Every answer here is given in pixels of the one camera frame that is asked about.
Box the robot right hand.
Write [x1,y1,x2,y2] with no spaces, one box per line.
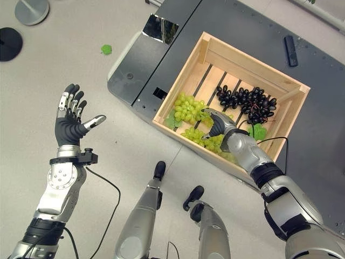
[202,108,238,141]

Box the shiny reflective panel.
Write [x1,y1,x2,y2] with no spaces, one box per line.
[141,14,180,45]

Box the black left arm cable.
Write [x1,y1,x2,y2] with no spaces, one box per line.
[62,166,121,259]

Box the robot right leg silver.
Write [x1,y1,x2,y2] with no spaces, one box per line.
[183,185,232,259]

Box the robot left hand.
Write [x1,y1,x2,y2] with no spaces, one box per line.
[54,83,107,148]

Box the wooden slatted crate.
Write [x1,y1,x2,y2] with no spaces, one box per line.
[152,31,311,187]

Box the silver round stand base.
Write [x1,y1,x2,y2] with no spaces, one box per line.
[14,0,50,26]

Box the black round stand base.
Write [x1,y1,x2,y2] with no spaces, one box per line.
[0,26,24,63]

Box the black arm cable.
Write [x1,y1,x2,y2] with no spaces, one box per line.
[256,137,289,174]
[62,166,121,259]

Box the black grape bunch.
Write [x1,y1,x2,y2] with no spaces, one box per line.
[216,84,278,125]

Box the robot leg silver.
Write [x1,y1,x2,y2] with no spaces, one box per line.
[114,160,167,259]
[183,185,232,259]

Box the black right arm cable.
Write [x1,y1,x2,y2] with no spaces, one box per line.
[256,137,289,174]

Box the dark grey platform table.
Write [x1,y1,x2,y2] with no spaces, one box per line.
[107,0,345,240]

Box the robot left leg silver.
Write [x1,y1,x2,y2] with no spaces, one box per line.
[114,160,167,259]

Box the white metal rail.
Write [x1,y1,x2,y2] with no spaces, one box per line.
[289,0,345,31]

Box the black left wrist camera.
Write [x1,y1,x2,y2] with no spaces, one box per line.
[77,147,99,166]

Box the black remote control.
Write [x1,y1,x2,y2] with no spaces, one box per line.
[284,35,299,67]

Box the green grape bunch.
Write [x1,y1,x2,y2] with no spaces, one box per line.
[180,126,238,163]
[174,92,214,128]

